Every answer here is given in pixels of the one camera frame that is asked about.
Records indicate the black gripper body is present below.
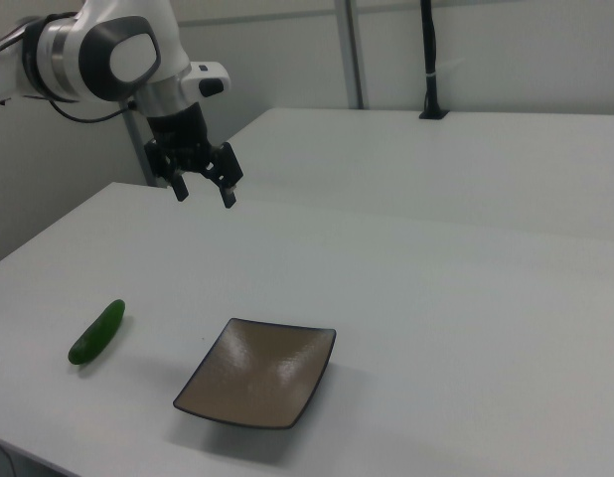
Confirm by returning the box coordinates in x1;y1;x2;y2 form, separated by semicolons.
143;103;244;190

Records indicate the green cucumber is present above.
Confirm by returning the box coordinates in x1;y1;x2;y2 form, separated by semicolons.
67;298;127;367

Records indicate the square brown ceramic plate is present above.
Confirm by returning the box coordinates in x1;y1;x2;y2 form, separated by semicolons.
172;317;338;431

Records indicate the black pole with flat base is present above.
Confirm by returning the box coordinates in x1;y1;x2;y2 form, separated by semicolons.
417;0;453;122

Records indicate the grey partition frame post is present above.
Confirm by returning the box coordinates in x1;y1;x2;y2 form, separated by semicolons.
334;0;366;110
124;104;162;189

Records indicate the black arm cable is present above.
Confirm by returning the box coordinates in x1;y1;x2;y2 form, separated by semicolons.
46;96;139;124

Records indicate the white cable tie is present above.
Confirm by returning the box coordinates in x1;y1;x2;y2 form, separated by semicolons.
424;58;467;80

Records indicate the thin dark cable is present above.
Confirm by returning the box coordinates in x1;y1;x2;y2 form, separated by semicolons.
0;438;18;477

